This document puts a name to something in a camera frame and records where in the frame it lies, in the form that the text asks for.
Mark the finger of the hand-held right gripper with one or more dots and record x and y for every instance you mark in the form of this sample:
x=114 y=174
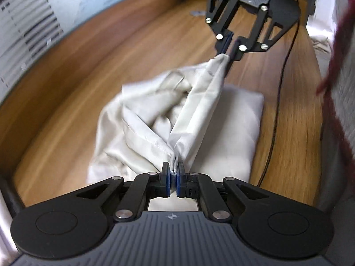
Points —
x=238 y=51
x=228 y=40

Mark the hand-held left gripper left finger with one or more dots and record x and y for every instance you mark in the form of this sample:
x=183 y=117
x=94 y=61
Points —
x=166 y=183

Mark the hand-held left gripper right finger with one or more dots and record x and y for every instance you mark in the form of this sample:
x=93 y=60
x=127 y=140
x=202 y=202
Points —
x=180 y=184

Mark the cream short-sleeved shirt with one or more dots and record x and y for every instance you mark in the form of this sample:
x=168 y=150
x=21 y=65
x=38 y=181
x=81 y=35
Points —
x=222 y=122

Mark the white crumpled cloth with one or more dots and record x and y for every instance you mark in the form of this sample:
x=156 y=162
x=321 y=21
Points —
x=321 y=44

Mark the dark red knitted garment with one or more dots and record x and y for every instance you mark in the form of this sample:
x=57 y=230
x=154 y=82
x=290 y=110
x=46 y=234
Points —
x=337 y=47

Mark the person's grey clothing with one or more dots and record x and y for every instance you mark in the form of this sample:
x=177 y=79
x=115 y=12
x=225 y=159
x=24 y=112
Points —
x=345 y=99

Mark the striped frosted glass partition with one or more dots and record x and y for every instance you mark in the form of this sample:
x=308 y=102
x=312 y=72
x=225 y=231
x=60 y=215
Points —
x=41 y=33

